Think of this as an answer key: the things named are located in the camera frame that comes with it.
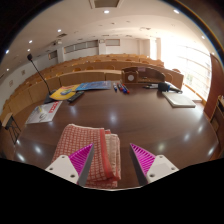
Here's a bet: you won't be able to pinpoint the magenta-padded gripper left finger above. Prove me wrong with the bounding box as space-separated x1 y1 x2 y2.
44 143 96 187

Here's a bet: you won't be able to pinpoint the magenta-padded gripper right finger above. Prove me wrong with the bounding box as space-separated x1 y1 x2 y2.
128 142 180 187

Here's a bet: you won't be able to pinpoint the red checked towel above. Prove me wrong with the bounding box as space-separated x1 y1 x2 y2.
50 123 122 190

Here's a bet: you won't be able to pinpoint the white printed poster sheet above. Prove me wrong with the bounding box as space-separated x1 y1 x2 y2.
25 100 63 125

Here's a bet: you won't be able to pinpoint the white flat notebook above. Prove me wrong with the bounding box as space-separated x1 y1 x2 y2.
162 91 197 109

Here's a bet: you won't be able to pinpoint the black remote control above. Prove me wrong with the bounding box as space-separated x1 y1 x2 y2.
66 90 85 104

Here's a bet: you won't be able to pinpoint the yellow folder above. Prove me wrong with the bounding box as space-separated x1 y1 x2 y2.
49 84 81 102

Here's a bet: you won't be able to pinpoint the wooden shelf unit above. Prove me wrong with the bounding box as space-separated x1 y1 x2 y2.
209 94 224 148

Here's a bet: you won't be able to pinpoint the black handheld microphone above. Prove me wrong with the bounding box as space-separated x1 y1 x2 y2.
143 82 184 94

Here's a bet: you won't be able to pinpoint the red marker pen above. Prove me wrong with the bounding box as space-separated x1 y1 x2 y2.
119 83 131 95

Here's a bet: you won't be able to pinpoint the blue-grey folder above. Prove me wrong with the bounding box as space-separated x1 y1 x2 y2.
75 80 113 92

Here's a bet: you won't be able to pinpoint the wooden lecture hall seat rows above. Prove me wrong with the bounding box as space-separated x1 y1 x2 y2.
0 54 185 123

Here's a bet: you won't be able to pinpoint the wooden box with round dial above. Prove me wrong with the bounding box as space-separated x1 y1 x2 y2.
120 66 167 85

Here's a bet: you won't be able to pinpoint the black gooseneck table microphone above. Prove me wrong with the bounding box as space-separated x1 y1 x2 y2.
26 53 60 105

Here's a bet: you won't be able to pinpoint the brown wooden door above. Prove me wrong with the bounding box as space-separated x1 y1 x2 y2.
203 53 224 119

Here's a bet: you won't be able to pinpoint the large bright window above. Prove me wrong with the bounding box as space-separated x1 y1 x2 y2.
169 36 214 101

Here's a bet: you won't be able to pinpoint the round ceiling lights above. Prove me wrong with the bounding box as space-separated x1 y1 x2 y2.
4 8 208 54

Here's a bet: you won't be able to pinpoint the ceiling air vent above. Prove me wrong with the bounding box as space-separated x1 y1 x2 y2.
88 0 121 9

